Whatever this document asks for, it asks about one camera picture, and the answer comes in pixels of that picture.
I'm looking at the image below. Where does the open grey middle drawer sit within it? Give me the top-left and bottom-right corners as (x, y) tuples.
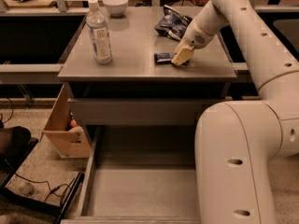
(61, 126), (201, 224)

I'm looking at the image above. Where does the orange ball in box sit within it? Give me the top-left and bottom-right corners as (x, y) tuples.
(69, 119), (78, 128)

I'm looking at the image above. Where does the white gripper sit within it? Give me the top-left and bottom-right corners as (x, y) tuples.
(171, 20), (214, 66)

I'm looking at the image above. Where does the grey drawer cabinet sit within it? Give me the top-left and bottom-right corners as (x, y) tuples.
(57, 6), (237, 224)

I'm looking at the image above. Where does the grey metal frame rail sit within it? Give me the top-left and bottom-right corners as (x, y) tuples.
(0, 64), (63, 84)

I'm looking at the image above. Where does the brown cardboard box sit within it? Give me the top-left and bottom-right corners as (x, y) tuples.
(43, 86), (91, 158)

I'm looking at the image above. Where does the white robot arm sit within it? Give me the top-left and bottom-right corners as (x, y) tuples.
(172, 0), (299, 224)

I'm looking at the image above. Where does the white ceramic bowl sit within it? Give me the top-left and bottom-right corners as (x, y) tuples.
(103, 0), (128, 17)

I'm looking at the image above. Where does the dark object left floor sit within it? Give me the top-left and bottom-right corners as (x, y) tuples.
(0, 126), (31, 172)

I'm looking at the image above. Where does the clear plastic water bottle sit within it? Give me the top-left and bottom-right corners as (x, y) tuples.
(86, 0), (112, 63)

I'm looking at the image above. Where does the black cable on floor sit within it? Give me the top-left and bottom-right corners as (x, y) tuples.
(14, 171), (77, 203)

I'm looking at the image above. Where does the closed grey top drawer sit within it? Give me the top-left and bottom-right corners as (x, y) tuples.
(68, 98), (221, 125)

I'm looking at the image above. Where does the blue crumpled chip bag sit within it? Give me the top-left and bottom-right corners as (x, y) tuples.
(154, 5), (192, 41)

